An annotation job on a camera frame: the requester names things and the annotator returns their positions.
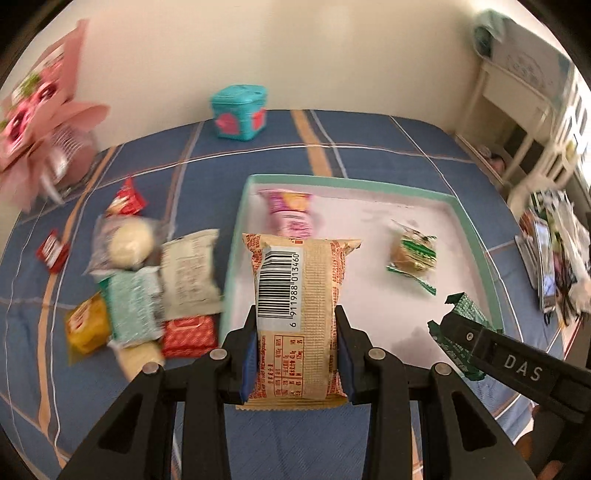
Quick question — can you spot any mint green snack packet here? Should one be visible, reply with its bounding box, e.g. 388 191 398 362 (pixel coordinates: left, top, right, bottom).
99 267 164 348

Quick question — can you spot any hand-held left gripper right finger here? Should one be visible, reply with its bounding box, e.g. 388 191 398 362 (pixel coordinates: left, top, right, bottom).
335 305 536 480

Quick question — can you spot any teal rimmed cardboard box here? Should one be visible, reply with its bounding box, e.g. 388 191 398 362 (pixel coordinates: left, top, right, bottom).
218 174 505 370

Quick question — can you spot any yellow snack packet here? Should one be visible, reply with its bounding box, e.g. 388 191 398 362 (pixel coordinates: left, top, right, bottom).
64 293 112 365

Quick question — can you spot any white bun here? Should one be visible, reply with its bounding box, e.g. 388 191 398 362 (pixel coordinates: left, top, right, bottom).
85 216 176 278

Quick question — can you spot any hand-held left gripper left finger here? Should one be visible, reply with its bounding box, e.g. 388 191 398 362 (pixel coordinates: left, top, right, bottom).
55 305 259 480

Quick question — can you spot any red triangular snack bag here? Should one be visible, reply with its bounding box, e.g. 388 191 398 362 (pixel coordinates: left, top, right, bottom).
105 178 147 217

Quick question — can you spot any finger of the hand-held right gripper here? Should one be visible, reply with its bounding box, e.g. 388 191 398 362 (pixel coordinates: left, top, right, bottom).
438 312 485 366

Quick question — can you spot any pale yellow bun packet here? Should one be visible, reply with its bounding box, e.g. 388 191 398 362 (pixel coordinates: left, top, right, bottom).
111 342 166 381

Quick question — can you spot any blue plaid blanket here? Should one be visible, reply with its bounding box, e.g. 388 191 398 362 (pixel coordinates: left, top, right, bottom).
0 108 568 480

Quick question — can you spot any clear glass vase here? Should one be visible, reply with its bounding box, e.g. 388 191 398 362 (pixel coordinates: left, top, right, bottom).
44 127 98 190

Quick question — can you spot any pink flower bouquet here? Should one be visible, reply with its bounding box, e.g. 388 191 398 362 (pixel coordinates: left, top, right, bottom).
0 18 110 213

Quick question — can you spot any tan barcode snack packet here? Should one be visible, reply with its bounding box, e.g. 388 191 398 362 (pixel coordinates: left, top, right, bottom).
235 233 363 411

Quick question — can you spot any teal square tin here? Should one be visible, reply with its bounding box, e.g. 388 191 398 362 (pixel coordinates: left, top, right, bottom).
211 84 269 140

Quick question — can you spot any grey-white snack packet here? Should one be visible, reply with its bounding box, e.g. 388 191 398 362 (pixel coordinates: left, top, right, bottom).
159 229 225 320

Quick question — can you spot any teal cloth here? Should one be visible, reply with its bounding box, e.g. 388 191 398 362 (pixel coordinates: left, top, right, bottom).
473 9 509 56

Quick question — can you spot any pink snack packet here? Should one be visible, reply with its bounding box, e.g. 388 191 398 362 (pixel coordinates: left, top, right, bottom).
257 188 319 241

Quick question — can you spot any white shelf unit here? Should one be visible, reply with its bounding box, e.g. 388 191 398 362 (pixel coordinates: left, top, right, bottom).
455 18 591 195

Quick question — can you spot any pile of assorted clutter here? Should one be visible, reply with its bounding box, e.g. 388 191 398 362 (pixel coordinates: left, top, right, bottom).
515 189 591 324

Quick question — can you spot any green wrapped pastry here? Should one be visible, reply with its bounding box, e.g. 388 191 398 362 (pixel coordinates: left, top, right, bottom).
387 220 438 295

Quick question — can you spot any red patterned snack packet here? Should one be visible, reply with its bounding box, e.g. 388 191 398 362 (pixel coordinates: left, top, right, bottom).
161 314 219 358

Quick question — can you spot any small red flat packet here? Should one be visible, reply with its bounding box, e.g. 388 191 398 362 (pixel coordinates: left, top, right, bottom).
37 231 70 274

